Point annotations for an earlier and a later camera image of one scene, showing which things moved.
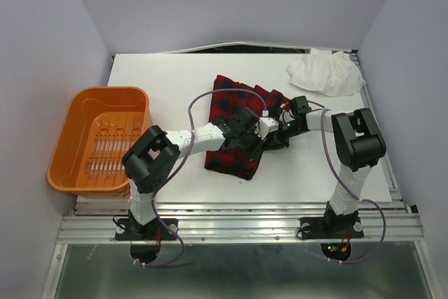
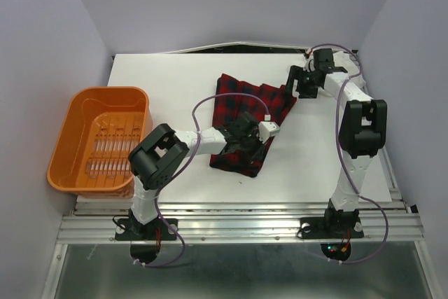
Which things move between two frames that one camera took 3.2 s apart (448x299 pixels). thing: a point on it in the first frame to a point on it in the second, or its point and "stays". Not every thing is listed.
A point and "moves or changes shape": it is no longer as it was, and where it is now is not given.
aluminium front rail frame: (237, 221) stays
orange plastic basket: (99, 125) stays
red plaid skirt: (227, 98) moves or changes shape
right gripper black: (275, 141) to (296, 73)
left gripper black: (253, 153) stays
